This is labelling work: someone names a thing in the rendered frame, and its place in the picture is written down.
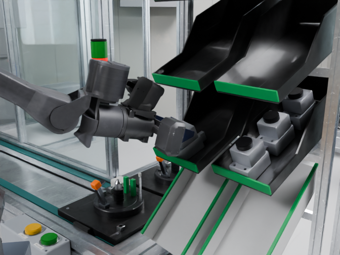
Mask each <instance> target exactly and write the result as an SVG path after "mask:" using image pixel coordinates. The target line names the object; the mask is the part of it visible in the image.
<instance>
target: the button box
mask: <svg viewBox="0 0 340 255"><path fill-rule="evenodd" d="M32 223H38V224H41V223H40V222H38V221H36V220H34V219H33V218H31V217H29V216H28V215H26V214H21V215H18V216H16V217H14V218H11V219H9V220H6V221H4V222H2V223H1V224H0V225H1V232H2V239H3V243H6V242H19V241H30V247H31V255H71V249H70V240H68V239H67V238H65V237H63V236H62V235H60V234H58V233H57V232H55V231H53V230H51V229H50V228H48V227H46V226H45V225H43V224H41V231H40V232H39V233H37V234H33V235H28V234H26V233H25V227H26V226H27V225H29V224H32ZM46 233H56V234H57V235H58V241H57V242H56V243H54V244H51V245H43V244H41V241H40V238H41V237H42V236H43V235H44V234H46Z"/></svg>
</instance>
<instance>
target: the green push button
mask: <svg viewBox="0 0 340 255"><path fill-rule="evenodd" d="M40 241H41V244H43V245H51V244H54V243H56V242H57V241H58V235H57V234H56V233H46V234H44V235H43V236H42V237H41V238H40Z"/></svg>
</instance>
